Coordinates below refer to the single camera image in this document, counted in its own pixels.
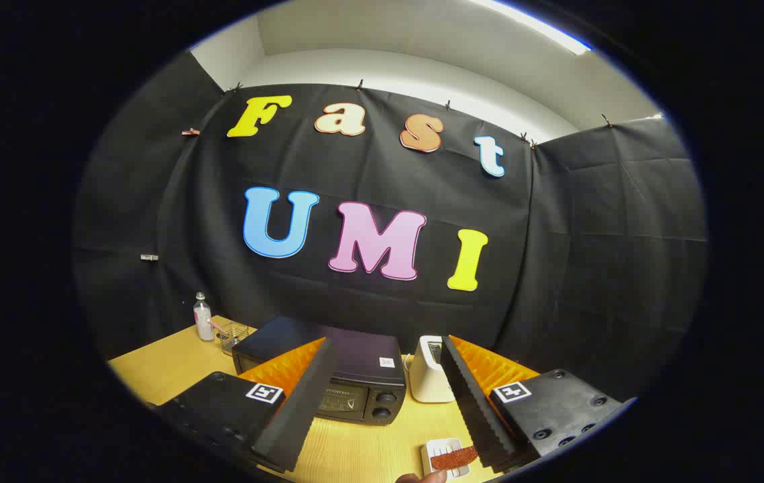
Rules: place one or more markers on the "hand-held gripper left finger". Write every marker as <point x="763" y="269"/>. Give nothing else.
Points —
<point x="301" y="409"/>

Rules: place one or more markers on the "black toaster oven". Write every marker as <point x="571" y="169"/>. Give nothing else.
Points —
<point x="361" y="355"/>

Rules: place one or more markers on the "brown meat slice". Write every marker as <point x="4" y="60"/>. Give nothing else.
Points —
<point x="452" y="459"/>

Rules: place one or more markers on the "clear glass cup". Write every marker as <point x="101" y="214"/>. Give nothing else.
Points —
<point x="233" y="337"/>

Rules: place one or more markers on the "clear plastic water bottle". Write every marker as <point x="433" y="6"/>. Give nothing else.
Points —
<point x="203" y="322"/>

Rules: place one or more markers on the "white ribbed plate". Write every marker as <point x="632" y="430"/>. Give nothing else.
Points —
<point x="437" y="448"/>

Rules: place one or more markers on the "white pop-up toaster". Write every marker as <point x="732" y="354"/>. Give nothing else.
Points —
<point x="425" y="379"/>

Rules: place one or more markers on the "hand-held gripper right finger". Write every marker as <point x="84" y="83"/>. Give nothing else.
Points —
<point x="475" y="409"/>

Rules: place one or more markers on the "black backdrop cloth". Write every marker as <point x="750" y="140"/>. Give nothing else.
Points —
<point x="556" y="268"/>

